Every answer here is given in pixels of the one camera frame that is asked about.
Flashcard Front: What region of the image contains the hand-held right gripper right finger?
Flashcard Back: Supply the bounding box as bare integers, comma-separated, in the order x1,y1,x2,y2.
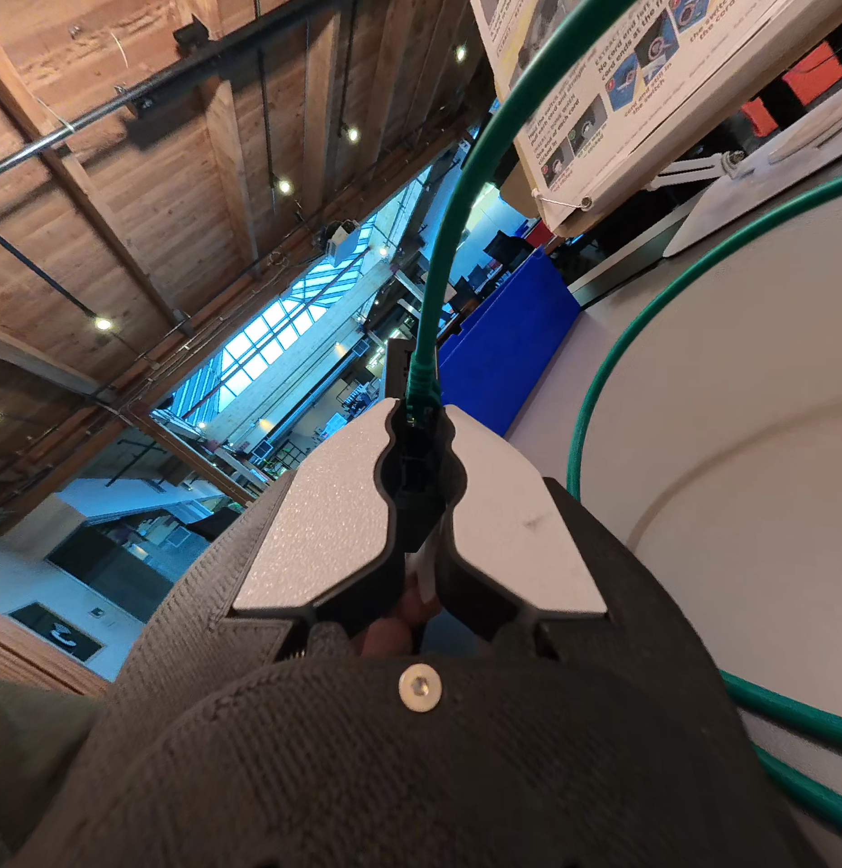
435,406,610,642

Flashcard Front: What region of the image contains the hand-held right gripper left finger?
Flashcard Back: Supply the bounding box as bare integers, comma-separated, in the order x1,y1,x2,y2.
231,397,407,638

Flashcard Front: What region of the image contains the black network switch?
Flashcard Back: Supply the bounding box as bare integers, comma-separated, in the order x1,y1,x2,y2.
382,339,452,553

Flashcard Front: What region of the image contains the green ethernet cable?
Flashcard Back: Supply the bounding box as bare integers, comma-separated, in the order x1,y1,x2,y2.
404,0,842,838

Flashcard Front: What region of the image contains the person's right forearm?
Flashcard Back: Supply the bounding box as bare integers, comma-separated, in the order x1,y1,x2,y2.
0,678,106,868

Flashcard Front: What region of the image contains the person's right hand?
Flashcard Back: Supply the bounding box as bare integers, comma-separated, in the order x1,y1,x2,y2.
362,586,442,655

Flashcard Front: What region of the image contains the blue plastic bin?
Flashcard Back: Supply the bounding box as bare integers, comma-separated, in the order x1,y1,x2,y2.
436,245,582,438

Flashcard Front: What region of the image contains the skylight window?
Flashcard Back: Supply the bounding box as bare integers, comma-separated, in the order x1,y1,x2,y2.
166,258,374,425

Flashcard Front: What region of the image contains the brown clipboard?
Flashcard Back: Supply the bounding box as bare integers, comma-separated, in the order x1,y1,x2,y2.
499,152,673,240

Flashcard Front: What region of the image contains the white clipboard stand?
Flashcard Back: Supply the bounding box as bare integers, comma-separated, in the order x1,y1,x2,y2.
648,98,842,259

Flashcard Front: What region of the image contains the printed instruction sheet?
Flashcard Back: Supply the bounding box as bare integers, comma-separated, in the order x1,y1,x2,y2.
470,0,805,228

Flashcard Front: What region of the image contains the black wall sign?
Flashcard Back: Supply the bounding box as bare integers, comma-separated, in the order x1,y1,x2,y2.
7,600,104,663

